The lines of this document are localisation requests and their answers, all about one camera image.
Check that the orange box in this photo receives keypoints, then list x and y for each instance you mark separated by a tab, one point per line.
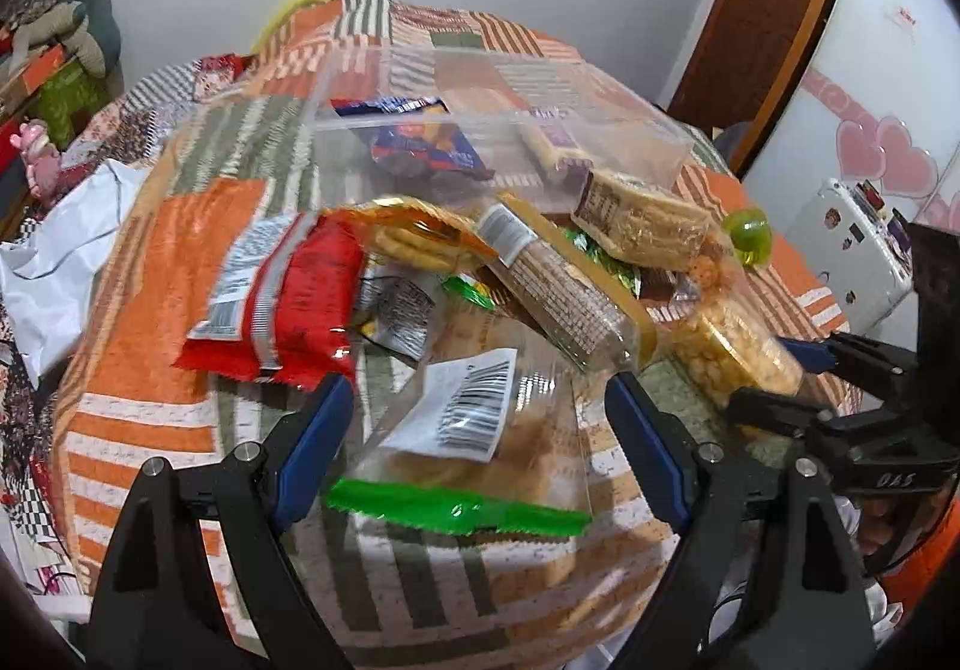
34	74

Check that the white case with stickers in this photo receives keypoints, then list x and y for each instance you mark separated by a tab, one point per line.
847	257

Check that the orange garment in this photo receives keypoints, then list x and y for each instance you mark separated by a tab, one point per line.
919	565

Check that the clear plastic container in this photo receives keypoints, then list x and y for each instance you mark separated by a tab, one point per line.
480	85

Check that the green pea snack packet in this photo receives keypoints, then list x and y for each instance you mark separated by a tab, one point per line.
600	261

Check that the blue snack packet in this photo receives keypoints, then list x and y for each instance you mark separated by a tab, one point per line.
420	145

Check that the white plastic bag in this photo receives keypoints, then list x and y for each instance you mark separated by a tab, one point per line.
67	242

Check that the brown snack packet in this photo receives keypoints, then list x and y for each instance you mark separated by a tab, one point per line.
664	287

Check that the red snack packet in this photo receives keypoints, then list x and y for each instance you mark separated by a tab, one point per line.
315	295

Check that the pink toy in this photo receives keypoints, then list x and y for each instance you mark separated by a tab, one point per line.
37	153

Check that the orange cracker packet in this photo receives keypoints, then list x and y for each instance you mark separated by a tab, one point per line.
420	235

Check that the patterned bed sheet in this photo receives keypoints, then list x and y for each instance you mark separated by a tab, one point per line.
22	460

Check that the gold-edged long biscuit pack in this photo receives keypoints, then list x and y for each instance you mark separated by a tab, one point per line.
555	295

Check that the clear brown wafer pack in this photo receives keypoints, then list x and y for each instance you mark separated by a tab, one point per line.
637	220

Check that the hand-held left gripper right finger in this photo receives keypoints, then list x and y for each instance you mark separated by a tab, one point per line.
645	449

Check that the yellow silver snack packet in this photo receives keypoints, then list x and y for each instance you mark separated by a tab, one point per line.
397	317

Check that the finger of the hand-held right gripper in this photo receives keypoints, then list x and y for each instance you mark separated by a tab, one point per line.
772	411
814	356

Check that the clear green-sealed snack bag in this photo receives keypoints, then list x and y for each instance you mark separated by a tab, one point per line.
480	460

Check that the clear bag of puffed snacks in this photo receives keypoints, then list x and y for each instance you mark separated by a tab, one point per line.
724	340

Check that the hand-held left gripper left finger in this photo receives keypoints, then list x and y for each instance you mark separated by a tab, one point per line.
319	437

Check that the yellow fluffy object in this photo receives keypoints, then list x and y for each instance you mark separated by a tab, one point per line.
289	6

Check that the white cabinet with heart stickers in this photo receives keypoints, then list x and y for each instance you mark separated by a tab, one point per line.
862	40

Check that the brown wooden door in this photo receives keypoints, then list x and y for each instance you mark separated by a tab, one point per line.
765	3

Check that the green box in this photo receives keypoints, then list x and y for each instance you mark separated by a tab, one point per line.
67	100

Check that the purple white wafer packet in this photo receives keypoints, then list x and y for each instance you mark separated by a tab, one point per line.
551	145

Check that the grey stuffed toy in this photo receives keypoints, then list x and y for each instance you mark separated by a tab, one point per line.
82	25

